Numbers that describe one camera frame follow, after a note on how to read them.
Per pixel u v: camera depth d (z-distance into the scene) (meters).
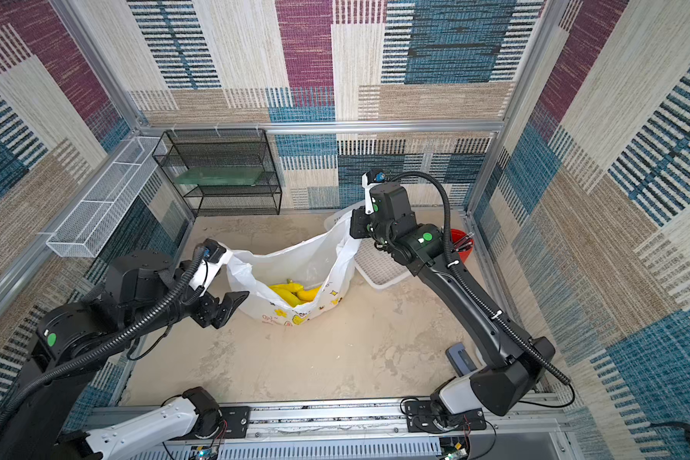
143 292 0.38
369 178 0.60
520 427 0.73
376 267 1.02
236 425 0.73
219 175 0.97
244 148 1.02
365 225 0.60
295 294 0.89
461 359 0.81
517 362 0.39
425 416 0.73
